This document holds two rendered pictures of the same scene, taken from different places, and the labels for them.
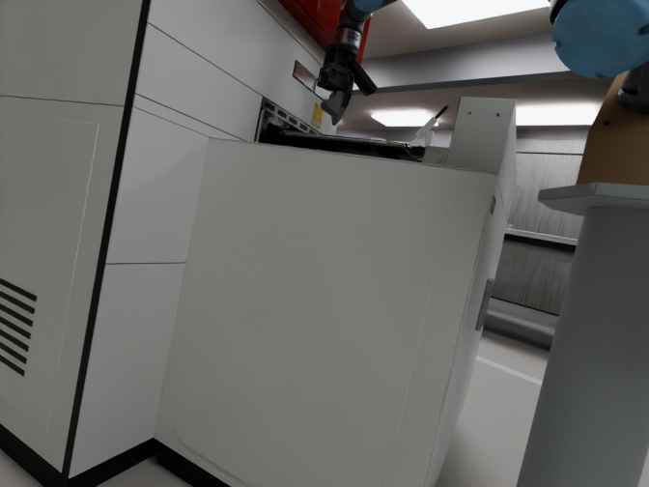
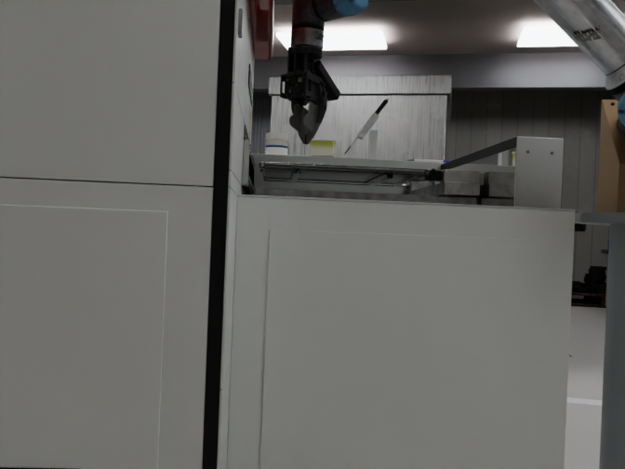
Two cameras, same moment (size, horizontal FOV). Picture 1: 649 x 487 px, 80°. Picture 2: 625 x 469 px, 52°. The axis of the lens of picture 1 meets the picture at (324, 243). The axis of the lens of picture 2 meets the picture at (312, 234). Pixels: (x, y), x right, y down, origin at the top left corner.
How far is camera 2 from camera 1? 0.79 m
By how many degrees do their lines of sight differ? 30
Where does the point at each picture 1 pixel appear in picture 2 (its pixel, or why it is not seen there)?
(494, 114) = (549, 153)
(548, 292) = not seen: hidden behind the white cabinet
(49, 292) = (112, 455)
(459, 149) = (524, 185)
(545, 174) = (351, 122)
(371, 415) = (506, 456)
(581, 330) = not seen: outside the picture
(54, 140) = (71, 239)
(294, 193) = (378, 252)
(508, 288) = not seen: hidden behind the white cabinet
